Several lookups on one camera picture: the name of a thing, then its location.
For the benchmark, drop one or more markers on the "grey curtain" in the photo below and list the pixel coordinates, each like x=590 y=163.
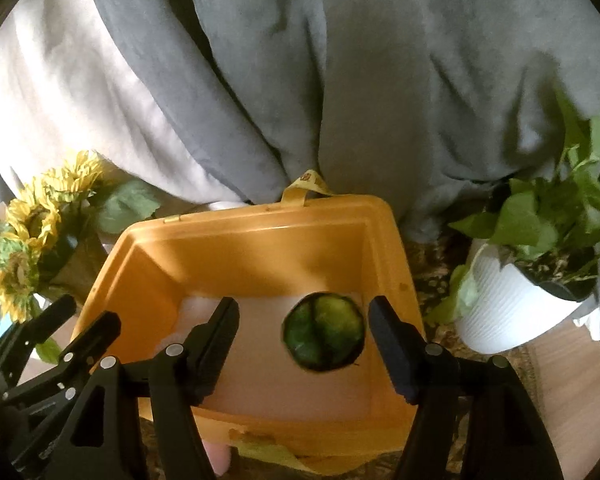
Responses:
x=421 y=102

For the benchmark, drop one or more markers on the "green black ball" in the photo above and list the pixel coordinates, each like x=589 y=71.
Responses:
x=324 y=332

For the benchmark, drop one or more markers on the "beige sheer curtain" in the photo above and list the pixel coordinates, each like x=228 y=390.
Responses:
x=65 y=87

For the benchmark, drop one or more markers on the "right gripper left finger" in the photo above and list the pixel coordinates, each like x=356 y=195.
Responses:
x=188 y=371

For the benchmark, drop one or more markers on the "green pothos plant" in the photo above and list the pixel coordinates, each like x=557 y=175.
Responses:
x=549 y=228

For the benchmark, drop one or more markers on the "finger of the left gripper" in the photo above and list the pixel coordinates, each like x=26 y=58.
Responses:
x=74 y=363
x=22 y=338

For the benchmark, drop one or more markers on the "orange plastic storage crate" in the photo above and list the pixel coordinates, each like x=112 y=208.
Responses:
x=164 y=276

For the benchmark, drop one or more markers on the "artificial sunflower bouquet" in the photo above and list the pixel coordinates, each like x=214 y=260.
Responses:
x=52 y=233

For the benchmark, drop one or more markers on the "patterned oriental rug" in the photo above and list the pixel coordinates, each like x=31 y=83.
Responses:
x=431 y=266

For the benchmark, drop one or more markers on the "white ribbed plant pot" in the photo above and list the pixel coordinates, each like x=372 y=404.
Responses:
x=508 y=310

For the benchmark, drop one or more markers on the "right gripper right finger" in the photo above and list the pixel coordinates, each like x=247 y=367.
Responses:
x=420 y=371

